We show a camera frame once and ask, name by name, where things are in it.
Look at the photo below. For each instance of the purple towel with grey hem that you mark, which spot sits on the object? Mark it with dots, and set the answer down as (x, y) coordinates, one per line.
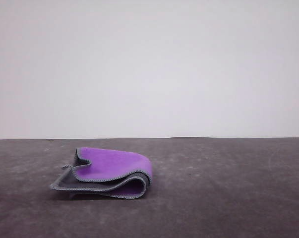
(109, 161)

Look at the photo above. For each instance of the grey table cloth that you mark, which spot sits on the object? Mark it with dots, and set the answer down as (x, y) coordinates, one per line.
(213, 198)

